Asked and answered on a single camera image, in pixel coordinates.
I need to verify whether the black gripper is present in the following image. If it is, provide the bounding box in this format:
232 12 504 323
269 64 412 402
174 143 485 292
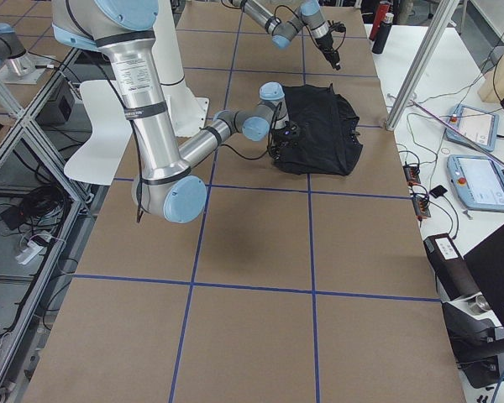
270 128 297 161
317 31 341 70

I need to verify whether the black graphic t-shirt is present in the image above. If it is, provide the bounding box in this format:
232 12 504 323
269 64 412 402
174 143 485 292
273 85 363 176

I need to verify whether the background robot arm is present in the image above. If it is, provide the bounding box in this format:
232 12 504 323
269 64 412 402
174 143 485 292
0 23 35 76

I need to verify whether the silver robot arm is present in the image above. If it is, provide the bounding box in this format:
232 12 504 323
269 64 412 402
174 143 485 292
221 0 346 71
51 1 289 223

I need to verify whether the black bottle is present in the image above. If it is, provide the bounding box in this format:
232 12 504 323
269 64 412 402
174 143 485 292
371 13 395 55

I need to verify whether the red bottle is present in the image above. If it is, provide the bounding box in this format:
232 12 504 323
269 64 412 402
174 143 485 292
369 1 391 41

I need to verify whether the purple metal rod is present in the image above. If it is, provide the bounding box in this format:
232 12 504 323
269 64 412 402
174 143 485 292
410 101 504 169

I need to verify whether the upper orange circuit board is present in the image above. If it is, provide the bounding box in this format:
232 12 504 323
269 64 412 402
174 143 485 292
402 165 421 186

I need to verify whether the orange circuit board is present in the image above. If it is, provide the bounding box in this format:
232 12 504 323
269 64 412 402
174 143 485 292
412 195 431 221
402 165 421 186

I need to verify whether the lower orange circuit board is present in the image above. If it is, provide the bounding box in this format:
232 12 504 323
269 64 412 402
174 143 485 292
412 195 431 221

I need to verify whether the small black square pad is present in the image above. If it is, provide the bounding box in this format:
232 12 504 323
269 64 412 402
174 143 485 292
429 185 448 198

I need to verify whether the upper teach pendant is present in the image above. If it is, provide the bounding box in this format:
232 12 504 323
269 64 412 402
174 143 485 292
444 104 499 151

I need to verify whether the teach pendant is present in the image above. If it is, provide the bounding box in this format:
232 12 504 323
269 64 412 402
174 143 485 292
444 104 499 151
447 155 504 212

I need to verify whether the white chair seat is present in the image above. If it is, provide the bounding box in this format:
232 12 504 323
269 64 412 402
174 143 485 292
64 80 132 186

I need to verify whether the wooden board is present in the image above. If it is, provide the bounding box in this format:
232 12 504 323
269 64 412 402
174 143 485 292
478 54 504 102

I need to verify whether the lower teach pendant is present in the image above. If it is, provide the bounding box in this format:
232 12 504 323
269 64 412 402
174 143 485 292
447 155 504 212

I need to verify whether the black label printer box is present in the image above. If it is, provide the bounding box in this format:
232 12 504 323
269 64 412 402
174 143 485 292
423 233 480 300

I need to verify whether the black monitor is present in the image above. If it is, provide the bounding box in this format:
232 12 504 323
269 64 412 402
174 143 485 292
465 224 504 327

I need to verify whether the white power strip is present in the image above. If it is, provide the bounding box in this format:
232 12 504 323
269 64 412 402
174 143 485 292
15 238 47 265

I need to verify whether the black monitor stand base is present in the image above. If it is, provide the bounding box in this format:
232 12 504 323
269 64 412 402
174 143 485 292
442 302 504 389

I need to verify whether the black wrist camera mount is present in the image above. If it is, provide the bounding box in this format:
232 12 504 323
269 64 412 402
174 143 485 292
277 122 303 147
328 21 347 34

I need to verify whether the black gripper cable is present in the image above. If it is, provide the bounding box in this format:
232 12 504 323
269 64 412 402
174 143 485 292
222 100 285 161

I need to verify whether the white pedestal column with base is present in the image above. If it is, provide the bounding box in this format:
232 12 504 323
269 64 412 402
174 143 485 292
152 0 209 138

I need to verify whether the aluminium frame post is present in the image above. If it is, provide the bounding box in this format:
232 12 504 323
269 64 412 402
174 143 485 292
386 0 459 131

